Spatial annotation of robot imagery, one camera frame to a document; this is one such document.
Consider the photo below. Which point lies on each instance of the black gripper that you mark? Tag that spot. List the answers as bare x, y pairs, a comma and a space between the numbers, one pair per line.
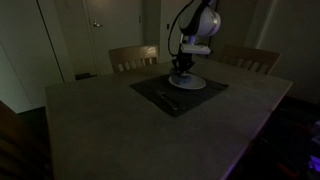
183, 60

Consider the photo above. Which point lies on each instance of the blue towel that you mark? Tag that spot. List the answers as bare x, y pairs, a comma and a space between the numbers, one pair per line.
182, 79

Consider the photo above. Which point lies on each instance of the robot base with blue lights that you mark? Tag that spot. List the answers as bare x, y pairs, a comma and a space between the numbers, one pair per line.
315, 146

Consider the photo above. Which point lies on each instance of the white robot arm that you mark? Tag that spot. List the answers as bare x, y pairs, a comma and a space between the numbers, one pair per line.
201, 20

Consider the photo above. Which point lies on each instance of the white round plate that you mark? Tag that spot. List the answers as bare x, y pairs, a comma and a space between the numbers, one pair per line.
195, 82

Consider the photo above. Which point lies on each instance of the black placemat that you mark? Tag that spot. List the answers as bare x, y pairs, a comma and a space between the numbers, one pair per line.
193, 98

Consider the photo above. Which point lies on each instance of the silver fork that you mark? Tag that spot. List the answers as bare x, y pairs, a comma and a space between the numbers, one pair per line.
171, 99

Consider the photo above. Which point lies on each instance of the silver spoon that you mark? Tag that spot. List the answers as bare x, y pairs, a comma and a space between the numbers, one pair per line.
165, 101

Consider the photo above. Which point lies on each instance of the wooden slat-back chair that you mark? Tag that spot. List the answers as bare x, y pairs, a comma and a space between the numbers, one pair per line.
250, 58
20, 146
133, 56

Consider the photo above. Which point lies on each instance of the white door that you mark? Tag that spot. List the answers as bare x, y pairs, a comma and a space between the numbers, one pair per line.
113, 40

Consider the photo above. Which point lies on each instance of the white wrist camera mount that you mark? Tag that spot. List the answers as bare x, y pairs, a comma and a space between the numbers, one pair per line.
196, 49

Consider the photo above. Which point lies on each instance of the wall light switch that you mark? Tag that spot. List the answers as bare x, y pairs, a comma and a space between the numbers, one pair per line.
167, 26

